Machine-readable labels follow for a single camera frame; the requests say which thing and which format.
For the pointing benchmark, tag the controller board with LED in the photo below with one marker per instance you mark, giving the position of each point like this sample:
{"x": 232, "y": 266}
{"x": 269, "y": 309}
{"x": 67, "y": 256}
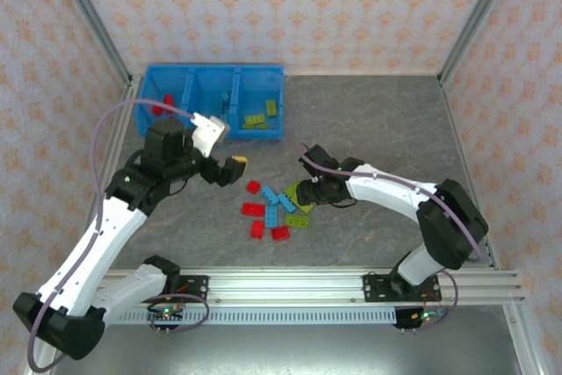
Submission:
{"x": 421, "y": 317}
{"x": 166, "y": 314}

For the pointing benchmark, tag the red lego brick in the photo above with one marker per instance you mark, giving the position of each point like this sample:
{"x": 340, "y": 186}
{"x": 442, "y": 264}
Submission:
{"x": 156, "y": 109}
{"x": 253, "y": 209}
{"x": 257, "y": 229}
{"x": 253, "y": 186}
{"x": 168, "y": 100}
{"x": 280, "y": 232}

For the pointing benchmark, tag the small green lego brick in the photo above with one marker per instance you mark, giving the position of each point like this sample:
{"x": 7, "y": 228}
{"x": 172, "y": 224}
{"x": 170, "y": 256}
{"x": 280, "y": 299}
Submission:
{"x": 249, "y": 126}

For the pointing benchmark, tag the aluminium frame strut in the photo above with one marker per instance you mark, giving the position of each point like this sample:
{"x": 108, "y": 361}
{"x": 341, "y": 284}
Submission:
{"x": 527, "y": 348}

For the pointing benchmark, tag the thin aluminium frame rail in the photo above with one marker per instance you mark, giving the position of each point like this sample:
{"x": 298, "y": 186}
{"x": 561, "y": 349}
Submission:
{"x": 360, "y": 73}

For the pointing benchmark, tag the aluminium side frame rail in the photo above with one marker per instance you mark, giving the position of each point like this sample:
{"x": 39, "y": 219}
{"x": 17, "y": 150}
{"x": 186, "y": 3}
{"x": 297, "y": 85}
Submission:
{"x": 130, "y": 98}
{"x": 465, "y": 151}

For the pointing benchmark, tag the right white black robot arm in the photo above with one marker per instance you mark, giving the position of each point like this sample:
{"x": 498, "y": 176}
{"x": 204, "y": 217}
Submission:
{"x": 386, "y": 190}

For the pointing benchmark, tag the grey metal panel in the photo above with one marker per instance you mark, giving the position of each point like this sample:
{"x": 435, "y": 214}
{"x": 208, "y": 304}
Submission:
{"x": 281, "y": 353}

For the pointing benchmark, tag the aluminium frame post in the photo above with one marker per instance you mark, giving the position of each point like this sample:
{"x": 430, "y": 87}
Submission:
{"x": 475, "y": 19}
{"x": 95, "y": 19}

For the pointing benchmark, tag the wide aluminium mounting rail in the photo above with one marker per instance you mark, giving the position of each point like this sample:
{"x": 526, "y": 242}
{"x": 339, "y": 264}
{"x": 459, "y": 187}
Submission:
{"x": 285, "y": 287}

